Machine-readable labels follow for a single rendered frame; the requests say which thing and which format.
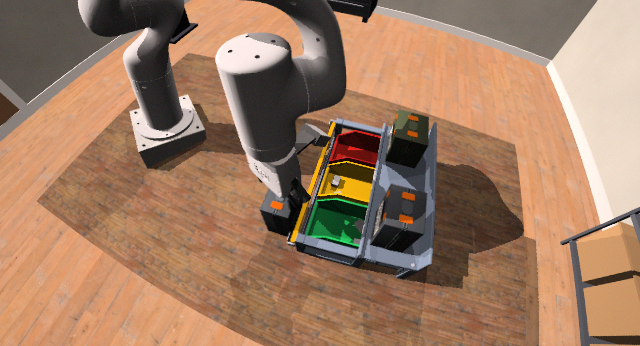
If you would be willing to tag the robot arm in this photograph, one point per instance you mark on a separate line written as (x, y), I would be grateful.
(266, 89)

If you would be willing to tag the yellow open bin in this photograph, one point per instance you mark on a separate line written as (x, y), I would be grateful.
(355, 184)

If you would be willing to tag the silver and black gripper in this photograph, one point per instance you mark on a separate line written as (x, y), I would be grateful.
(282, 175)

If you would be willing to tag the green bin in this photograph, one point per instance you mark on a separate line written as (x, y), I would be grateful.
(335, 218)

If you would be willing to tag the grey metal shelf rack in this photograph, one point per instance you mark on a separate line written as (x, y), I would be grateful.
(423, 178)

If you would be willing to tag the red open bin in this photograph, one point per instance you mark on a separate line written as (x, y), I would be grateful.
(357, 147)

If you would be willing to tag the orange bar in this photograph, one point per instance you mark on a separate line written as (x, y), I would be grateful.
(303, 210)

